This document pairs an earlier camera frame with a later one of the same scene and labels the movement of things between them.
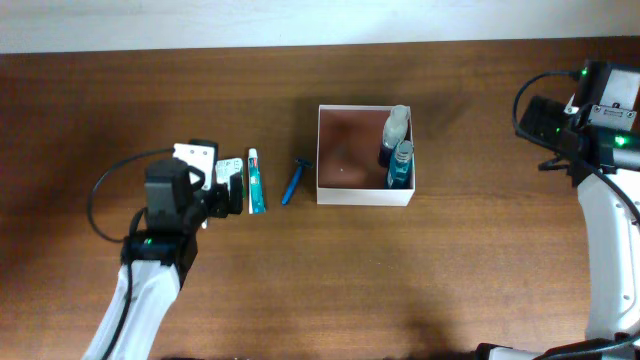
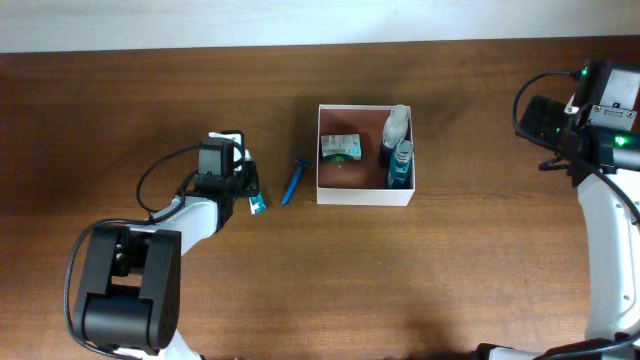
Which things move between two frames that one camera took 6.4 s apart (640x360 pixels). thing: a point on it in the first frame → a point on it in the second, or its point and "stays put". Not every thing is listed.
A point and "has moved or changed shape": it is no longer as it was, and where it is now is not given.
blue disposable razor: [300, 163] stays put
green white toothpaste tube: [256, 199] stays put
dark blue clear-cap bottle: [394, 131] stays put
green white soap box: [225, 167] has moved or changed shape
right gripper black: [541, 113] stays put
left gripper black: [218, 207] → [251, 179]
